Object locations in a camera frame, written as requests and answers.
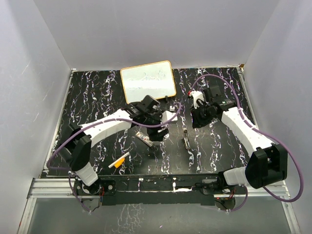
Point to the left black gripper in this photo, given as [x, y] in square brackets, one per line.
[154, 135]

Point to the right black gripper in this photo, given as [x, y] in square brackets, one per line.
[197, 122]

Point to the white staple box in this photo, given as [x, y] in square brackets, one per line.
[145, 139]

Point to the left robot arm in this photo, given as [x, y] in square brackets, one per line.
[77, 144]

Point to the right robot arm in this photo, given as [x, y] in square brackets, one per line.
[268, 161]

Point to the white marker pen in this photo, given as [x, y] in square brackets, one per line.
[124, 156]

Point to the orange marker cap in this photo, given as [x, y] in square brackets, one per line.
[119, 162]

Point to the orange framed whiteboard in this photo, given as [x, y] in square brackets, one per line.
[154, 79]

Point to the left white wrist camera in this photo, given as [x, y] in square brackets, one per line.
[167, 116]

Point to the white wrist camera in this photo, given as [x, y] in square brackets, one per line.
[198, 98]
[167, 116]

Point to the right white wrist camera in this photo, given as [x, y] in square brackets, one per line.
[198, 98]

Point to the black front mounting rail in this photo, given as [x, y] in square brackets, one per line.
[157, 189]

